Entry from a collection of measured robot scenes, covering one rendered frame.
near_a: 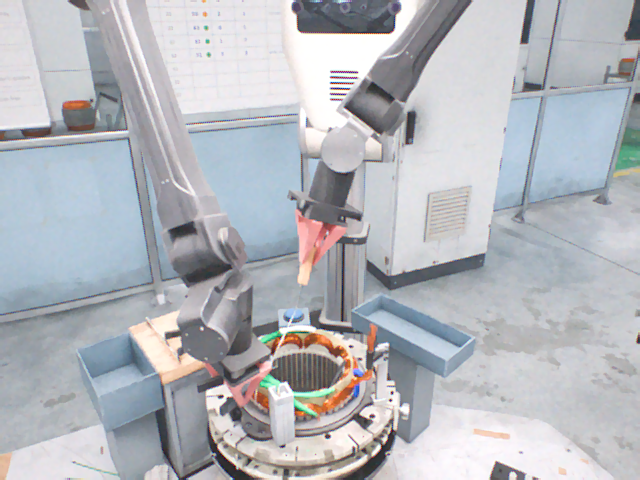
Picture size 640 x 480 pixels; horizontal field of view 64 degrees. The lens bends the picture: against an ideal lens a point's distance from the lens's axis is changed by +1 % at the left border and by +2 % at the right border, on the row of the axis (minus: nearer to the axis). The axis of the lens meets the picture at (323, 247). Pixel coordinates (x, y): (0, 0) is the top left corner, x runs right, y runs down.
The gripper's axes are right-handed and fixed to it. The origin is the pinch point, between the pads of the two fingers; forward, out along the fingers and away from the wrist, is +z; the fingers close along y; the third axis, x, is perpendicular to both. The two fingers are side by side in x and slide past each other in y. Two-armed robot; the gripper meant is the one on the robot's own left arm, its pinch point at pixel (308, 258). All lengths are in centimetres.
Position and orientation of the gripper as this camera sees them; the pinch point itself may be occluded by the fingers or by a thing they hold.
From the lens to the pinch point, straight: 76.9
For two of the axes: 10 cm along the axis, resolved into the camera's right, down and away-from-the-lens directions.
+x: -3.7, -3.2, 8.7
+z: -2.9, 9.3, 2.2
